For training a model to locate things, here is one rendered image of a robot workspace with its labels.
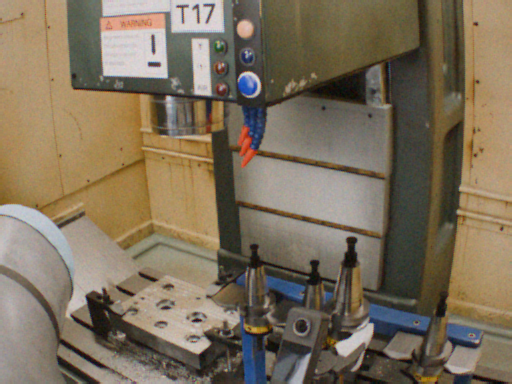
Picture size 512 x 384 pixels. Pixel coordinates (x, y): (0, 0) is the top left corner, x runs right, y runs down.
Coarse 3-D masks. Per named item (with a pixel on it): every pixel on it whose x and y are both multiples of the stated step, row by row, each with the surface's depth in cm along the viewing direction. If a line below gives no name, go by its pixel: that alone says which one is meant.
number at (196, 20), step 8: (192, 0) 81; (200, 0) 80; (208, 0) 79; (216, 0) 78; (192, 8) 81; (200, 8) 80; (208, 8) 80; (216, 8) 79; (192, 16) 82; (200, 16) 81; (208, 16) 80; (216, 16) 79; (192, 24) 82; (200, 24) 81; (208, 24) 81; (216, 24) 80
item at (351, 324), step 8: (328, 304) 79; (368, 304) 78; (328, 312) 77; (360, 312) 76; (368, 312) 76; (336, 320) 77; (344, 320) 75; (352, 320) 75; (360, 320) 75; (368, 320) 78; (328, 328) 77; (336, 328) 77; (344, 328) 76; (352, 328) 76; (360, 328) 76
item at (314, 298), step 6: (306, 282) 92; (306, 288) 92; (312, 288) 91; (318, 288) 91; (306, 294) 92; (312, 294) 92; (318, 294) 92; (306, 300) 92; (312, 300) 92; (318, 300) 92; (324, 300) 93; (306, 306) 93; (312, 306) 92; (318, 306) 92
